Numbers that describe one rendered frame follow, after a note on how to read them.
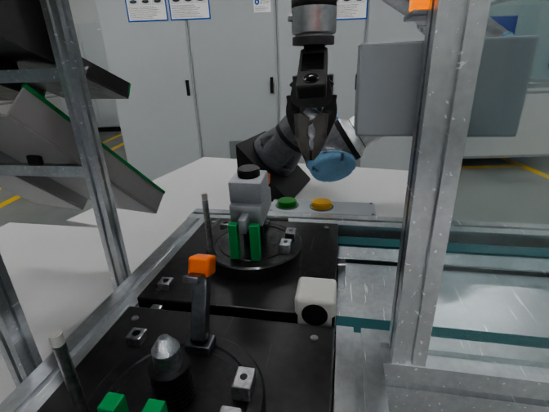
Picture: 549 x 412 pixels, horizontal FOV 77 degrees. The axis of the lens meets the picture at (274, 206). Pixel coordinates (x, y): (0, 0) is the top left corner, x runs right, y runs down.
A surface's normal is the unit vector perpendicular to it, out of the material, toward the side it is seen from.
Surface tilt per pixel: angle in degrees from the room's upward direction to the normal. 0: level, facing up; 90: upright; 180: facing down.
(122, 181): 90
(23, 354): 90
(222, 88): 90
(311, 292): 0
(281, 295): 0
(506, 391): 90
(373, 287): 0
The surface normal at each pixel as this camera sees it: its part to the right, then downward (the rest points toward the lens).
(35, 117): 0.93, 0.11
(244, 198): -0.18, 0.47
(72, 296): -0.04, -0.92
